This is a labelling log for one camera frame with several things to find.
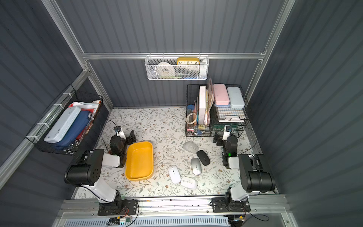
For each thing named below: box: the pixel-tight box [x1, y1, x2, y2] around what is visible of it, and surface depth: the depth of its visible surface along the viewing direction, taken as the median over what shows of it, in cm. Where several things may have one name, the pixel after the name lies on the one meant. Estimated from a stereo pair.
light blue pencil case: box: [226, 87, 245, 109], surface depth 98 cm
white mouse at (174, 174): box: [168, 165, 182, 184], surface depth 85 cm
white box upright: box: [198, 85, 207, 125], surface depth 93 cm
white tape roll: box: [156, 61, 176, 78], surface depth 86 cm
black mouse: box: [196, 149, 211, 166], surface depth 93 cm
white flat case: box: [43, 105, 82, 144], surface depth 67 cm
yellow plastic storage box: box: [125, 141, 155, 182], surface depth 93 cm
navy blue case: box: [52, 110, 90, 147], surface depth 69 cm
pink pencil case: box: [213, 83, 230, 106], surface depth 93 cm
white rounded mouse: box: [180, 176, 198, 191], surface depth 81 cm
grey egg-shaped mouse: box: [182, 141, 199, 154], surface depth 96 cm
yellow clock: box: [176, 57, 200, 66], surface depth 90 cm
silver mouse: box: [190, 157, 202, 176], surface depth 89 cm
